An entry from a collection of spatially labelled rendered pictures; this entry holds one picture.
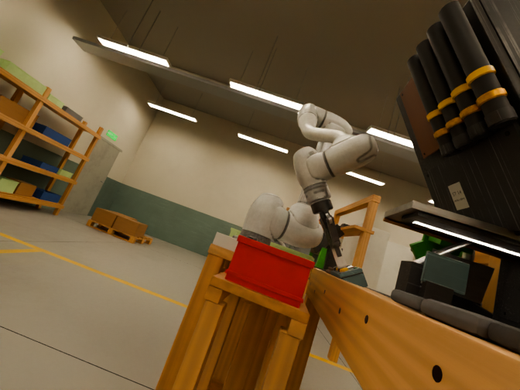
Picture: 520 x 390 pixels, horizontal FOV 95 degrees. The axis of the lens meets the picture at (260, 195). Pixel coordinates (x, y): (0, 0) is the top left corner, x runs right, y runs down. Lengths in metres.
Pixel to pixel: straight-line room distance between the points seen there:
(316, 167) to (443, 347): 0.64
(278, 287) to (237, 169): 7.62
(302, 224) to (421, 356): 0.87
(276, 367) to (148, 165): 8.55
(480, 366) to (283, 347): 0.44
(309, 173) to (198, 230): 7.26
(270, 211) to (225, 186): 6.97
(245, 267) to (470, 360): 0.47
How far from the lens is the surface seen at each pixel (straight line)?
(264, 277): 0.65
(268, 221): 1.12
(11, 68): 5.56
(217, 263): 1.05
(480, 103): 0.68
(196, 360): 0.72
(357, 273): 0.89
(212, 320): 0.68
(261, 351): 1.68
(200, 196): 8.15
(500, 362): 0.30
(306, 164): 0.88
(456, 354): 0.34
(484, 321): 0.39
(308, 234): 1.19
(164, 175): 8.68
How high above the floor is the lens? 0.91
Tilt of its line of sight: 11 degrees up
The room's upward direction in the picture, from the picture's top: 20 degrees clockwise
